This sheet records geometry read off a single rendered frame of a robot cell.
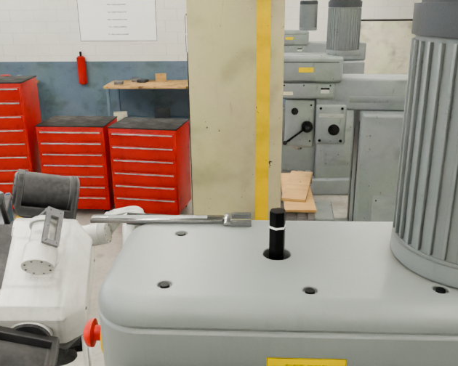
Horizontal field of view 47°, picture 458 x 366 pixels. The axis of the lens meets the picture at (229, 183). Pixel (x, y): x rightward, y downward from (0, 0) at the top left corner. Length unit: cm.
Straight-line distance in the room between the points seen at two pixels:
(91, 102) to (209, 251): 958
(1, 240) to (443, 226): 96
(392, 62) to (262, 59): 680
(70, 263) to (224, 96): 135
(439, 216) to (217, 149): 187
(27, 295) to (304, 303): 74
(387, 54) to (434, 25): 842
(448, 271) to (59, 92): 995
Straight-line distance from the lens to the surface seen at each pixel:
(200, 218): 79
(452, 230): 64
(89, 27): 1009
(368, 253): 72
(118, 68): 1000
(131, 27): 989
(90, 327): 79
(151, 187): 552
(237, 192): 250
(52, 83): 1042
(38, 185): 135
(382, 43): 900
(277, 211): 67
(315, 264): 68
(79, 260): 126
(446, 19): 61
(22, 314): 121
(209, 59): 237
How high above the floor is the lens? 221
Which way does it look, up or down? 19 degrees down
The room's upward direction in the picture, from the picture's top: 1 degrees counter-clockwise
